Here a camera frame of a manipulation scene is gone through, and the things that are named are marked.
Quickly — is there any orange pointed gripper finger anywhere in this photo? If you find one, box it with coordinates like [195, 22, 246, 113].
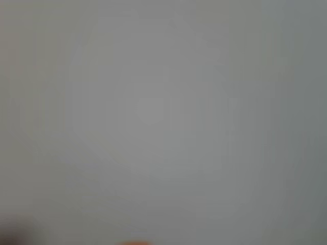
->
[119, 239, 154, 245]

